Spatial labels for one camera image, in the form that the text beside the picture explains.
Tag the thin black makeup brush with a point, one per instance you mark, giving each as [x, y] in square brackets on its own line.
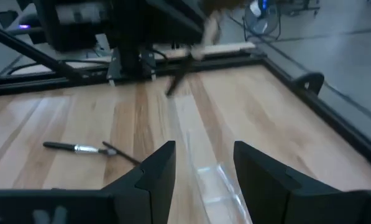
[120, 153]

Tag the black aluminium table frame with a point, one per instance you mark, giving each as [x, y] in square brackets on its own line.
[328, 112]

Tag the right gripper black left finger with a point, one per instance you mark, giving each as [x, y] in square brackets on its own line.
[154, 186]

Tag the black makeup brush silver ferrule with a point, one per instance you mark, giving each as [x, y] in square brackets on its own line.
[82, 149]

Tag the person's hand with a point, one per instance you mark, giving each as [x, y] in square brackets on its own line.
[208, 34]

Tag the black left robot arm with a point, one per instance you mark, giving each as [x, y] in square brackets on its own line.
[129, 28]

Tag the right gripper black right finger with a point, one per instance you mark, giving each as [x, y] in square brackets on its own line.
[266, 189]

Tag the clear plastic container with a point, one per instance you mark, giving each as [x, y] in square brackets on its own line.
[216, 186]

